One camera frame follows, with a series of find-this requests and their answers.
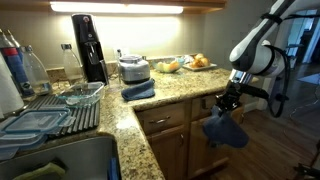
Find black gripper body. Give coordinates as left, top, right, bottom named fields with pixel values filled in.
left=216, top=81, right=269, bottom=112

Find dark blue towel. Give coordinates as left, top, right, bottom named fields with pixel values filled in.
left=202, top=112, right=249, bottom=148

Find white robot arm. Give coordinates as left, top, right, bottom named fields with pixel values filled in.
left=214, top=0, right=320, bottom=117

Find folded blue towel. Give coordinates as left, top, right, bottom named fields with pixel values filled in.
left=121, top=79, right=155, bottom=101

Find white plate with bread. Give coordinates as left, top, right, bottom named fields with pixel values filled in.
left=183, top=53, right=216, bottom=72

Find wooden lower cabinets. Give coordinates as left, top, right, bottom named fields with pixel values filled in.
left=136, top=94, right=230, bottom=180

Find glass fruit bowl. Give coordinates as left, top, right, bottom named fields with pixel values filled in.
left=152, top=57, right=184, bottom=73

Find silver small appliance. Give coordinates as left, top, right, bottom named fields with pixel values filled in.
left=119, top=55, right=150, bottom=84

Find under cabinet light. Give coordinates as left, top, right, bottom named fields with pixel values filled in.
left=50, top=1, right=183, bottom=14

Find black soda maker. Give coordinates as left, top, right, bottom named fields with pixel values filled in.
left=71, top=14, right=109, bottom=85

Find stainless steel sink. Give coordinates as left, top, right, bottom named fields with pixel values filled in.
left=0, top=136, right=122, bottom=180

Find black dish drying mat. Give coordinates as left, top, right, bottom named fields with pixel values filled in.
left=26, top=95, right=100, bottom=138

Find clear glass baking dish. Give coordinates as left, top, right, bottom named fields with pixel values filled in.
left=55, top=82, right=104, bottom=108

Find clear bottle silver cap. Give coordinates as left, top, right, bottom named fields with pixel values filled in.
left=61, top=44, right=84, bottom=85

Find green sponge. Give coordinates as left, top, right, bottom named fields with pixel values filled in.
left=13, top=162, right=66, bottom=180

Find clear plastic bottle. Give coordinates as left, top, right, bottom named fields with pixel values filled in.
left=21, top=45, right=52, bottom=96

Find blue labelled bottle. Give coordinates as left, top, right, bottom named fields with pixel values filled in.
left=0, top=29, right=35, bottom=97

